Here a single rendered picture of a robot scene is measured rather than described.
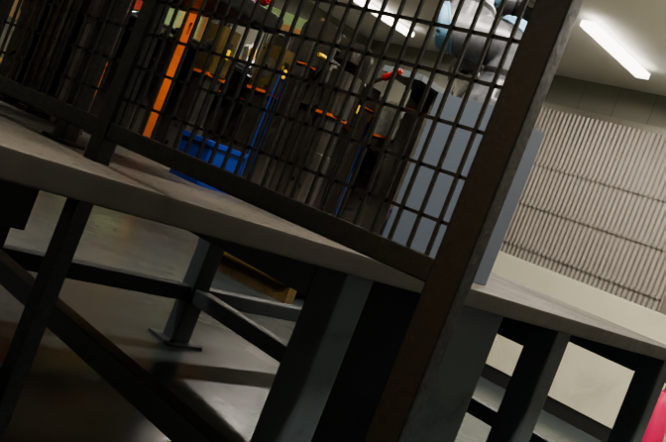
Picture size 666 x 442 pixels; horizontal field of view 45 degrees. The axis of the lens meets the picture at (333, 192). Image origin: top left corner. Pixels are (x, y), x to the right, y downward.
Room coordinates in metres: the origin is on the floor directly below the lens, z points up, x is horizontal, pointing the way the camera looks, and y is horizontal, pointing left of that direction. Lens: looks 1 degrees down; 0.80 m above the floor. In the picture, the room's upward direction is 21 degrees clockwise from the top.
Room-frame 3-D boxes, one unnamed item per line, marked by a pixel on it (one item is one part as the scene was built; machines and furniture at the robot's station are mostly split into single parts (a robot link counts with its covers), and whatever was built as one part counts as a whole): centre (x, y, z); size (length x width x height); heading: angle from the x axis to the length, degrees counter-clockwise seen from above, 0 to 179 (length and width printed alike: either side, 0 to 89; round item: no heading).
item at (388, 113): (2.56, -0.10, 0.90); 0.13 x 0.08 x 0.41; 54
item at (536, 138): (1.97, -0.29, 0.90); 0.20 x 0.20 x 0.40; 46
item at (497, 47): (1.97, -0.28, 1.27); 0.13 x 0.12 x 0.14; 80
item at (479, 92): (1.97, -0.29, 1.15); 0.15 x 0.15 x 0.10
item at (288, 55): (2.05, 0.25, 0.88); 0.11 x 0.07 x 0.37; 54
